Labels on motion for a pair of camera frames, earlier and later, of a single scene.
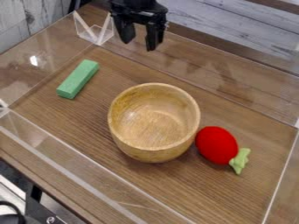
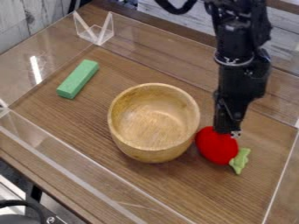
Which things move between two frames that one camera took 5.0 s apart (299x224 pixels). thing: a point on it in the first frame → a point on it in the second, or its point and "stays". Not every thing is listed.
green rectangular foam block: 77,78 stays
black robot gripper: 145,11 → 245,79
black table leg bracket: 38,213 stays
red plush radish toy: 218,147 stays
